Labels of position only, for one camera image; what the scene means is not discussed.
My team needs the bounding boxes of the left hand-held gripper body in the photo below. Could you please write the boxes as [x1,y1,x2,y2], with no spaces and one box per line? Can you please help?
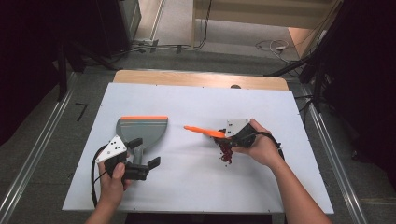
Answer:
[94,134,150,182]

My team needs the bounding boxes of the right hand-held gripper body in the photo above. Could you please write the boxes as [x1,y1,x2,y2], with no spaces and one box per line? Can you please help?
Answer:
[223,118,259,149]

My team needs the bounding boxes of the red beans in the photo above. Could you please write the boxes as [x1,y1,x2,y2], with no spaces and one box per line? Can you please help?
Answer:
[218,141,235,166]

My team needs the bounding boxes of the grey dustpan with orange edge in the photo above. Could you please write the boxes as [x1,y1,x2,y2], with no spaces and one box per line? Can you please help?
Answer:
[115,115,169,166]

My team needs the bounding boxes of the orange brush with grey bristles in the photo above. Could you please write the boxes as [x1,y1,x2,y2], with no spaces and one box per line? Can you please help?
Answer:
[182,124,235,151]

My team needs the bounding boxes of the person's right hand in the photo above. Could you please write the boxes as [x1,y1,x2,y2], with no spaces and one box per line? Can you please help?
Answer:
[231,118,283,170]

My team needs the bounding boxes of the person's left hand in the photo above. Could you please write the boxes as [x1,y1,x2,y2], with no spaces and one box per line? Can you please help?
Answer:
[96,152,134,210]

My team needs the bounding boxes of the white board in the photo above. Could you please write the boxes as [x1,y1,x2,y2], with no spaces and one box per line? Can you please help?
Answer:
[62,82,335,216]

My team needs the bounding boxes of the wooden table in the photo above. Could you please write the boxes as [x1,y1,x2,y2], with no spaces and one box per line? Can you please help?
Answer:
[112,69,290,92]

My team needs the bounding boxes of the person's dark clothing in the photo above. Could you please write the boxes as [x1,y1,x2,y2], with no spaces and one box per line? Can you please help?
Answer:
[124,213,274,224]

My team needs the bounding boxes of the black stand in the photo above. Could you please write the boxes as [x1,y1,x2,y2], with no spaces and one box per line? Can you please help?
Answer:
[55,43,120,102]

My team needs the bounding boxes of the black tripod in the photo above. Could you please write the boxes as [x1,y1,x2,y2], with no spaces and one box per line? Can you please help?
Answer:
[263,31,331,114]

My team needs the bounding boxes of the light wooden furniture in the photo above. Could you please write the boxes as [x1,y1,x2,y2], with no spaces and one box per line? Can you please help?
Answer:
[191,0,344,49]

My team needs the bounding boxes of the black cabinet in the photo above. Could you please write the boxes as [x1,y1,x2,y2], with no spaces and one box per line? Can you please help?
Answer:
[92,0,143,59]

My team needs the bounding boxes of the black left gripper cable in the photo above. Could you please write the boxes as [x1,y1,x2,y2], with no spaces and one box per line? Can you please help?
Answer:
[90,144,108,209]

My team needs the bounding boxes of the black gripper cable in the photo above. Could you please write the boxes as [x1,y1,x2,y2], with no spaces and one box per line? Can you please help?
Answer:
[247,131,286,162]
[90,144,108,209]

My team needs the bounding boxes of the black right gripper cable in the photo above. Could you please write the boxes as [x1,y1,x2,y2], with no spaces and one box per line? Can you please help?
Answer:
[247,131,286,162]

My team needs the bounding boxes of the aluminium floor rail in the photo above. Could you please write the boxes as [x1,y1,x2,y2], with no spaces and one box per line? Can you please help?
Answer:
[303,85,370,224]
[0,72,78,224]

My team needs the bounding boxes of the white cable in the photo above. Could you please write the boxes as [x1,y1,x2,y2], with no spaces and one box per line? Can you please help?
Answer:
[255,38,297,64]

